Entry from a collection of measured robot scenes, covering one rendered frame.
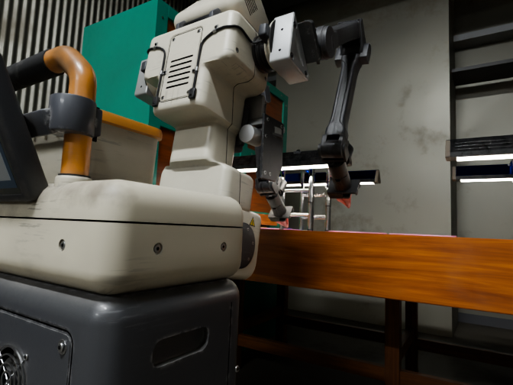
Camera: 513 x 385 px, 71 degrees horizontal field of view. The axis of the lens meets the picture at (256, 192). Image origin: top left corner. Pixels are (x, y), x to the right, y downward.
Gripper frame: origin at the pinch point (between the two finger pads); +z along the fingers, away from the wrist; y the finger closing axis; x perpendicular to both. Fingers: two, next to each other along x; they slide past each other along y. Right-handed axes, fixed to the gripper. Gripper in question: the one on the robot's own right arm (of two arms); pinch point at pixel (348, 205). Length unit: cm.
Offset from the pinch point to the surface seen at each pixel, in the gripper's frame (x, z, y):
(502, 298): 27, 5, -43
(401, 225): -129, 153, 15
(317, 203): -144, 143, 90
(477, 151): -25.1, -0.9, -38.7
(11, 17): -80, -92, 221
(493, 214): -182, 193, -53
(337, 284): 28.2, 6.4, -1.1
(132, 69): -35, -53, 98
